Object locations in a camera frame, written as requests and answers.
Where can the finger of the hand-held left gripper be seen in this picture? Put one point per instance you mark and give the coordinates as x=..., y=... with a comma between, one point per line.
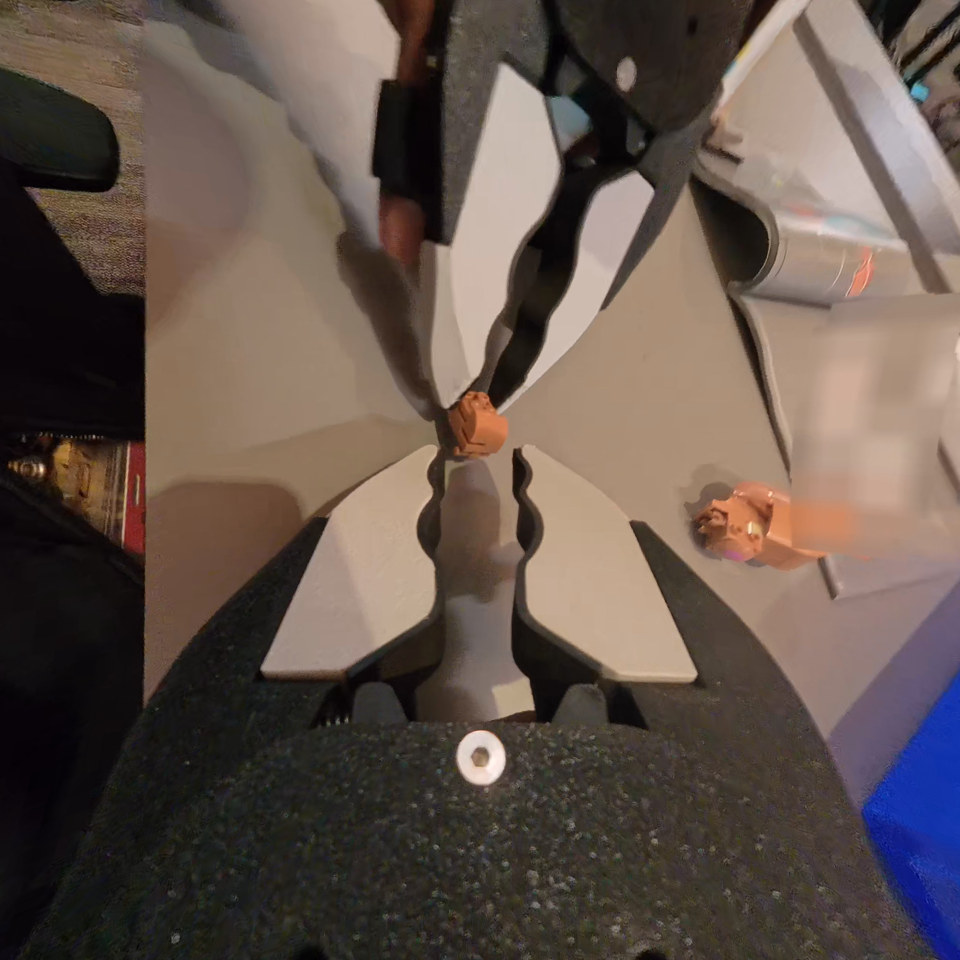
x=495, y=210
x=600, y=255

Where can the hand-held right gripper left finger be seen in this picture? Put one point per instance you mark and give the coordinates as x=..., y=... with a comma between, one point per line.
x=353, y=585

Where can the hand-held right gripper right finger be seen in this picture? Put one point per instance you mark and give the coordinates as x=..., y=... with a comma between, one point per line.
x=608, y=585

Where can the round brown brick assembly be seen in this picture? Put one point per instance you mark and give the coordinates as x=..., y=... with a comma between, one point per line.
x=743, y=525

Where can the small brown brick plate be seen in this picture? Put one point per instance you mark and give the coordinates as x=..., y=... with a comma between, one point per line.
x=473, y=425

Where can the large blue storage bin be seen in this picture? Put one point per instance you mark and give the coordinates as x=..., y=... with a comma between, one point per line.
x=923, y=825

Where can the grey desk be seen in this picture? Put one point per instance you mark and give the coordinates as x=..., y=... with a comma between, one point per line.
x=255, y=300

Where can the person's left hand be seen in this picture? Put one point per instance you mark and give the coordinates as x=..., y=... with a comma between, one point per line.
x=405, y=45

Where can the light grey table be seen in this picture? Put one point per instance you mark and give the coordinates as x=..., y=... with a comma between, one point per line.
x=855, y=105

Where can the grey instruction booklet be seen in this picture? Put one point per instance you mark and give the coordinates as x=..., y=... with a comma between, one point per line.
x=810, y=255

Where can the black office chair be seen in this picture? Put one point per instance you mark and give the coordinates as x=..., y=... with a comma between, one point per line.
x=53, y=128

